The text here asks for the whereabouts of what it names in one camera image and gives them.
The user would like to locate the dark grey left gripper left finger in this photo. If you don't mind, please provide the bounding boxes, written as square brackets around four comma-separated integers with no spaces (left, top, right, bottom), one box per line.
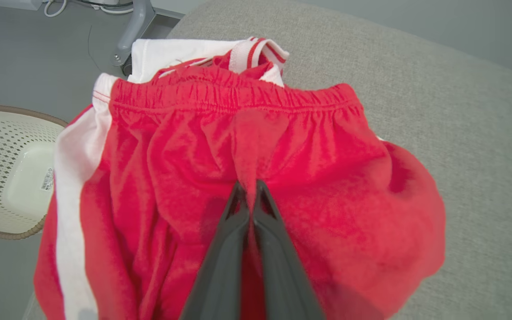
[180,180,251,320]

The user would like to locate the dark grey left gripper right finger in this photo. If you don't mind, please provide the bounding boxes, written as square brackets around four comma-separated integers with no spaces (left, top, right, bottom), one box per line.
[252,179,326,320]

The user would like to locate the red shorts with white stripe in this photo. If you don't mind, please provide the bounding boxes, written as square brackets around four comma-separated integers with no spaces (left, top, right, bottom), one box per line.
[34,67,447,320]

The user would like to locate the red and white basketball jersey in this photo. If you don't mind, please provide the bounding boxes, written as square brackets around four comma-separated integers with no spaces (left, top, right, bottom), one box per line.
[127,37,290,87]

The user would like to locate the cream perforated laundry basket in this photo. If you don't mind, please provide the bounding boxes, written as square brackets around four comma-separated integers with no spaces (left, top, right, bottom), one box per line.
[0,105,68,240]

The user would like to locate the grey fabric sofa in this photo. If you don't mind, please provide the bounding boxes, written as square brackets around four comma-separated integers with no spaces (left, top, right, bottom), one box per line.
[23,0,512,320]

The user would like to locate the grey metal stand leg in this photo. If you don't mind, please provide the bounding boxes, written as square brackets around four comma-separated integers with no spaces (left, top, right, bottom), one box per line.
[113,0,185,76]

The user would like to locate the white cable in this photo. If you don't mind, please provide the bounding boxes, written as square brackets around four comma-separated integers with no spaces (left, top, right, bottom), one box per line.
[44,0,68,17]

